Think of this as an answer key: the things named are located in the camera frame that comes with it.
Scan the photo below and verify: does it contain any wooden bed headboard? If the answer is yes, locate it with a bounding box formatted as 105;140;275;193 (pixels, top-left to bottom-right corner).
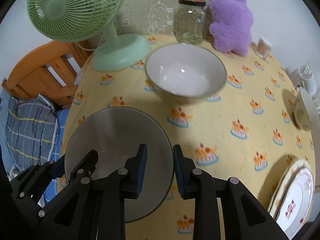
2;41;92;108

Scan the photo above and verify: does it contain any large yellow-flower plate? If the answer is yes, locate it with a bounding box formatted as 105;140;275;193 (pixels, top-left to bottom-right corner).
267;159;311;219

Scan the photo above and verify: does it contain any green desk fan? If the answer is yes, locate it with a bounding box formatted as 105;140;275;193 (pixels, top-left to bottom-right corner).
27;0;150;72

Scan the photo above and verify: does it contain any blue checked bed sheet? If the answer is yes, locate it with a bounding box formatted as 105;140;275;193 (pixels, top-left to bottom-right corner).
38;108;70;207

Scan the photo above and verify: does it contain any grey plaid pillow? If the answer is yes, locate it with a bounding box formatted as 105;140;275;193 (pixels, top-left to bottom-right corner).
5;94;59;171

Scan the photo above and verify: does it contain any small floral bowl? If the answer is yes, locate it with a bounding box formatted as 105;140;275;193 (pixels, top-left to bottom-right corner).
293;87;319;132

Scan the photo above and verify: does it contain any cotton swab container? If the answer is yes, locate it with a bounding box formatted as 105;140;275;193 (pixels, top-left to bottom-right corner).
255;37;272;59

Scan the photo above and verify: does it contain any large floral bowl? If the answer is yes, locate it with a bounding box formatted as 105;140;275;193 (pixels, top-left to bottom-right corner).
145;43;227;104
65;107;174;223

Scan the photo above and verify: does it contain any white plate red pattern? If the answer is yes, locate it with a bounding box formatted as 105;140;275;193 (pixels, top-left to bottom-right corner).
276;167;313;239

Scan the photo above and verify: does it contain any green elephant-print mat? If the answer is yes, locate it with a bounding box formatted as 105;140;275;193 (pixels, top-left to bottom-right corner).
114;0;210;36

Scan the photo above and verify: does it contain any purple plush toy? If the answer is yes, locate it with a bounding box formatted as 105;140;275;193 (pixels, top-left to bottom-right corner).
208;0;253;56

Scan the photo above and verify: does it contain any glass jar red lid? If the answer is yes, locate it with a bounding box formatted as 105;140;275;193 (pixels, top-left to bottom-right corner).
174;0;207;45

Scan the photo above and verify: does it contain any large floral bowl back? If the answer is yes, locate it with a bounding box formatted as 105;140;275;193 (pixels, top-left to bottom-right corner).
145;43;227;104

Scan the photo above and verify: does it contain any yellow cake-print tablecloth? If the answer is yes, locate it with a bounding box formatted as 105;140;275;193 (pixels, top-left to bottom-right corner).
56;33;316;240

